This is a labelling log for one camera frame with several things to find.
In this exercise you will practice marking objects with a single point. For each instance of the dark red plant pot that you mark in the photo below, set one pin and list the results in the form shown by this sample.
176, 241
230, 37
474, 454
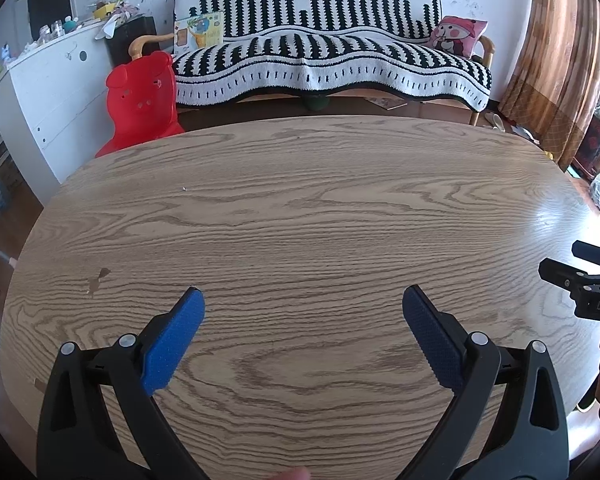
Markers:
592, 145

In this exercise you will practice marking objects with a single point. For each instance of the pile of small toys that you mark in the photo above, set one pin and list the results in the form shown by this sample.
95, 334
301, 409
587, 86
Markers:
105, 10

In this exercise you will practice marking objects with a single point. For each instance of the pink cartoon cushion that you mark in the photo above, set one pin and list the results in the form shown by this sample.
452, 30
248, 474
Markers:
455, 35

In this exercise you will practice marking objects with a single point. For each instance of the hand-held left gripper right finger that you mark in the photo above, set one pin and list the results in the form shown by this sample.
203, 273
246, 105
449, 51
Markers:
430, 330

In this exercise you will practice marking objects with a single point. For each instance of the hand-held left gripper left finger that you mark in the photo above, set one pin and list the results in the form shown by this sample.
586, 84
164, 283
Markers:
172, 345

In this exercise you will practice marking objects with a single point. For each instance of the group of small bottles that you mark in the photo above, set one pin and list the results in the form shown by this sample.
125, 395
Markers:
57, 29

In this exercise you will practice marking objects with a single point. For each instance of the children's picture book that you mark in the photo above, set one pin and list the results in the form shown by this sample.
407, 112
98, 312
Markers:
202, 30

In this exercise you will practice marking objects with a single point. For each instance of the small blue toy figure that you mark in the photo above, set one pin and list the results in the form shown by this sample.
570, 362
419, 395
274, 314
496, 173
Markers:
7, 54

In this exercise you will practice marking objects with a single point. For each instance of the brown patterned curtain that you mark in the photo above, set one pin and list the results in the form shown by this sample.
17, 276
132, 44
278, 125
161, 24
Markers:
555, 60

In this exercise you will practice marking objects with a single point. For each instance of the person's left hand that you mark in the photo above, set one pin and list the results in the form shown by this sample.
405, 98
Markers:
291, 474

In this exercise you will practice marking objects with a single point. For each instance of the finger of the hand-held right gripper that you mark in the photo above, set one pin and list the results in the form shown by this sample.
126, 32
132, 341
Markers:
560, 275
597, 254

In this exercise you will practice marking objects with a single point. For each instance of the white cabinet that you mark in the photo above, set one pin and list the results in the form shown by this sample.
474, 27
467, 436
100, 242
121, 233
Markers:
45, 105

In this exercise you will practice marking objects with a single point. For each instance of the red plastic child chair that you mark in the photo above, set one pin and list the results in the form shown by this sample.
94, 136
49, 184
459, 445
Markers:
140, 100

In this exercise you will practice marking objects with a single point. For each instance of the black box speaker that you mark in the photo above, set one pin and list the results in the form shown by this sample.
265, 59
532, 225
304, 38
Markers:
135, 30

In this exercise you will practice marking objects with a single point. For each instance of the yellow toy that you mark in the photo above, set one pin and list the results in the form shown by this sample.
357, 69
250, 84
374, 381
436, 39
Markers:
548, 155

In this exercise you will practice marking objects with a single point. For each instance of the black white patterned blanket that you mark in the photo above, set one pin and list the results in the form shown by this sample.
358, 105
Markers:
330, 65

